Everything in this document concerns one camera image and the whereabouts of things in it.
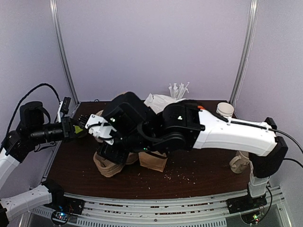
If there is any beige ceramic mug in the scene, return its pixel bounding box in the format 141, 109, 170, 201
229, 151, 250, 174

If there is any green small bowl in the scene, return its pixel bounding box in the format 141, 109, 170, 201
74, 125, 83, 135

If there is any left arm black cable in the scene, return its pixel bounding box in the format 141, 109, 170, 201
1, 82, 62, 147

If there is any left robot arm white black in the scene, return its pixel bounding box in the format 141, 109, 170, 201
0, 97, 78, 227

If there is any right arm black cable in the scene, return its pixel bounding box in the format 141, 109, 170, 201
267, 129, 303, 173

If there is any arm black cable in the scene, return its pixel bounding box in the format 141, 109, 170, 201
267, 129, 303, 173
1, 82, 62, 147

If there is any left aluminium frame post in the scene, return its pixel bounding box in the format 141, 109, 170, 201
49, 0, 80, 105

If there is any right aluminium frame post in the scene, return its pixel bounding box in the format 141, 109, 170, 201
229, 0, 259, 107

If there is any brown paper takeout bag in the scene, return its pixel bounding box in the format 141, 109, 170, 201
139, 94, 186, 172

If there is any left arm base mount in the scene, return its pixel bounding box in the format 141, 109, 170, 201
44, 195, 85, 227

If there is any aluminium frame post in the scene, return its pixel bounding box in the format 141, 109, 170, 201
49, 0, 80, 105
229, 0, 259, 107

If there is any brown pulp cup carrier stack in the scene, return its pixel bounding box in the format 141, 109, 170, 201
93, 152, 139, 178

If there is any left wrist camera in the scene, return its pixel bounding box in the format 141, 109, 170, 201
57, 97, 71, 121

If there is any glass jar of straws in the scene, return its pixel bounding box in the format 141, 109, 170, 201
168, 82, 190, 100

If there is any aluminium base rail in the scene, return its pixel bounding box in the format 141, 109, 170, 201
20, 185, 291, 227

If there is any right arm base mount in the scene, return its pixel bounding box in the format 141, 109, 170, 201
226, 190, 267, 226

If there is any stack of paper cups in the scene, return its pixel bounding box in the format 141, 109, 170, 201
216, 102, 234, 118

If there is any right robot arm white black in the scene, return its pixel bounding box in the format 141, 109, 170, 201
97, 92, 288, 209

